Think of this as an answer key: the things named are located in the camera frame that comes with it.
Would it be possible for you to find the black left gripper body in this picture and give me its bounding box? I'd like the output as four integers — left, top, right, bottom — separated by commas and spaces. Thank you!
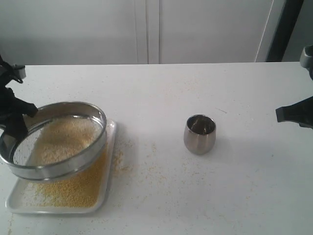
0, 57, 19, 122

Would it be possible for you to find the round stainless steel sieve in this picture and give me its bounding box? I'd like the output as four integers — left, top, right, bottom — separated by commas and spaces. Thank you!
0, 102, 107, 182

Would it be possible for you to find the stainless steel cup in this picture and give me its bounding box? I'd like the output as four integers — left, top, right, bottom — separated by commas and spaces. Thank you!
183, 114, 217, 155

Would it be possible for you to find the white rectangular plastic tray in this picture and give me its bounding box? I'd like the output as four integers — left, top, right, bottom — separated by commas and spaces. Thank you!
5, 119, 117, 214

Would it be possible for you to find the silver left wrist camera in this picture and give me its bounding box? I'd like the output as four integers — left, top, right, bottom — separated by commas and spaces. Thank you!
12, 64, 26, 84

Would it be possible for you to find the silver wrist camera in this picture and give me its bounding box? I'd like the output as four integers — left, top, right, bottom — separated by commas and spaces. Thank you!
12, 64, 26, 84
300, 45, 313, 80

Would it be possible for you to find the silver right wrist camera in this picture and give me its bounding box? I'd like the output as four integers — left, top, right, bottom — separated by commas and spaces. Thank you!
300, 45, 313, 80

